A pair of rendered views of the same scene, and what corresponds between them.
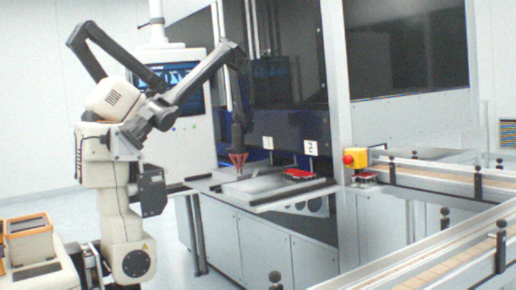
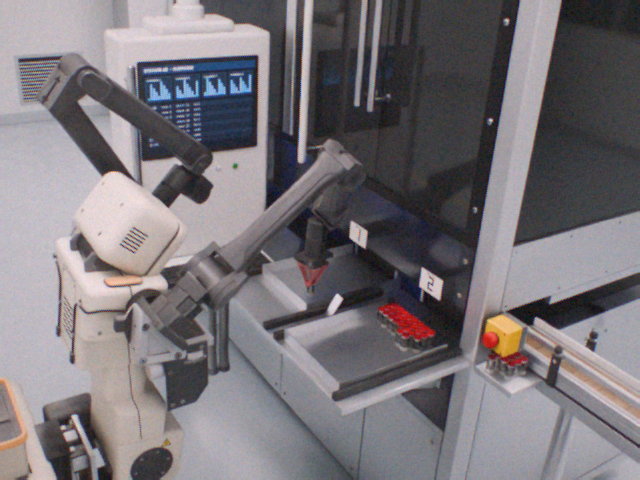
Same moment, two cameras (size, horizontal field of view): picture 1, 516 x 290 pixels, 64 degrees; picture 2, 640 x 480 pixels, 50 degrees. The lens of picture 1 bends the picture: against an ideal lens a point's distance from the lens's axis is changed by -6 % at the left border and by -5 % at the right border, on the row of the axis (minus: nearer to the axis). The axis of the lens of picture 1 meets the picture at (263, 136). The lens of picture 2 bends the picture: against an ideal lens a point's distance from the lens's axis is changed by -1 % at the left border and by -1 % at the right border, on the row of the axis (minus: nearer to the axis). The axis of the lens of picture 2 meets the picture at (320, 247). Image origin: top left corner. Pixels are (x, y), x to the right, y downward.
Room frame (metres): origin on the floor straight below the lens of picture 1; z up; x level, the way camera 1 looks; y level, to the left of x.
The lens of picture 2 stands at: (0.22, 0.18, 1.92)
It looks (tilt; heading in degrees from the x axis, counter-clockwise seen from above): 27 degrees down; 357
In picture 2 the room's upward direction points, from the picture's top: 4 degrees clockwise
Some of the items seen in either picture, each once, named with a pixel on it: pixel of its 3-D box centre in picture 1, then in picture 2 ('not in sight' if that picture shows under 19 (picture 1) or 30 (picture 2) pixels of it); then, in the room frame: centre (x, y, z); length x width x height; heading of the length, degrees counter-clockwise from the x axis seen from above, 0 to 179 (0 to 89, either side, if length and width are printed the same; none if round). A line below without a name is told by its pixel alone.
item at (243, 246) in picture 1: (297, 212); (374, 288); (2.80, -0.19, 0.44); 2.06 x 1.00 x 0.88; 31
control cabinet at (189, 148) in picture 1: (166, 113); (190, 139); (2.45, 0.53, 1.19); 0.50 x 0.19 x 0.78; 120
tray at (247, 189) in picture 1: (272, 185); (365, 342); (1.72, -0.02, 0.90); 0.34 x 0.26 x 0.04; 121
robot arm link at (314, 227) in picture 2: (238, 130); (318, 227); (1.95, 0.11, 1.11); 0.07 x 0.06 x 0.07; 151
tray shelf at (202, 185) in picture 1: (261, 183); (342, 315); (1.89, 0.03, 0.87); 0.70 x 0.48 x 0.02; 31
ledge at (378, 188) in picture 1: (369, 187); (511, 373); (1.64, -0.40, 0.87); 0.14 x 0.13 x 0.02; 121
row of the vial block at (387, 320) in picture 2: (294, 178); (398, 329); (1.78, -0.12, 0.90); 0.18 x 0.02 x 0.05; 31
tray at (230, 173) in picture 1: (255, 170); (331, 275); (2.07, 0.06, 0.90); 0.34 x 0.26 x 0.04; 121
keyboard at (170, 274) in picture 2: (184, 185); (213, 268); (2.23, 0.44, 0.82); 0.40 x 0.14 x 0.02; 120
